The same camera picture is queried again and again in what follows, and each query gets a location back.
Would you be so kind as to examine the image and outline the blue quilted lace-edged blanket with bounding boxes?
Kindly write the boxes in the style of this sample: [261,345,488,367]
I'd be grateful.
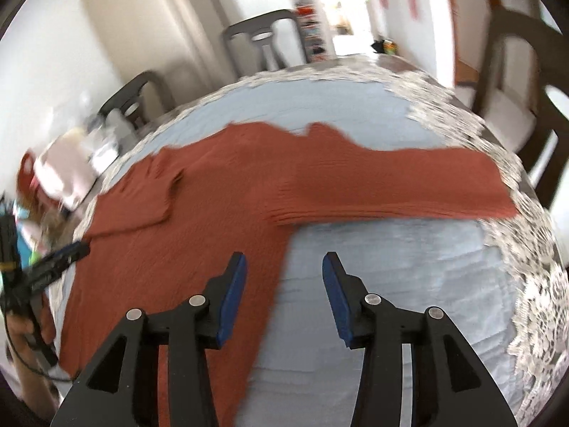
[47,64,569,427]

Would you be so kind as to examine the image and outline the dark dining chair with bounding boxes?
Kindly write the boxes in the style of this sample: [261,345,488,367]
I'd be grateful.
[471,6,569,207]
[221,9,309,78]
[98,70,176,131]

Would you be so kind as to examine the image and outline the clear plastic containers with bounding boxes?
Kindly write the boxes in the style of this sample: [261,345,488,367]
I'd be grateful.
[82,113,123,161]

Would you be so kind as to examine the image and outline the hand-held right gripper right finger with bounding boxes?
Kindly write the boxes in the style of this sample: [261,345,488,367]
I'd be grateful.
[322,251,519,427]

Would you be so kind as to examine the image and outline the rust knitted sweater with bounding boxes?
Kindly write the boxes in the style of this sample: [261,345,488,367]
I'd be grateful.
[58,121,519,427]

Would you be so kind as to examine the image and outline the brown wooden door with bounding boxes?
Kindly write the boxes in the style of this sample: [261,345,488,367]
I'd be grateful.
[447,0,503,90]

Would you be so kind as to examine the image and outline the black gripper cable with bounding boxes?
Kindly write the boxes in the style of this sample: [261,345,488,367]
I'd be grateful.
[9,347,77,382]

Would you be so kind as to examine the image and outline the person's left hand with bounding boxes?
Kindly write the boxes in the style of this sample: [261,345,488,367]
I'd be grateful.
[6,296,56,365]

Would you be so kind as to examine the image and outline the red round object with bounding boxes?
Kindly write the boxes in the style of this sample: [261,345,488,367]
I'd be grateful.
[17,151,45,201]

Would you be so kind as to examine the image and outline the cluttered shelf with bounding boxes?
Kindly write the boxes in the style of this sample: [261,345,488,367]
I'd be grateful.
[293,0,327,63]

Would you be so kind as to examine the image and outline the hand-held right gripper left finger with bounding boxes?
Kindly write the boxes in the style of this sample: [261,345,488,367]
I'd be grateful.
[51,251,248,427]

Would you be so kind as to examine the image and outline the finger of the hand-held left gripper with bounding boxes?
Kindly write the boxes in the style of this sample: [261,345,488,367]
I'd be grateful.
[27,240,92,294]

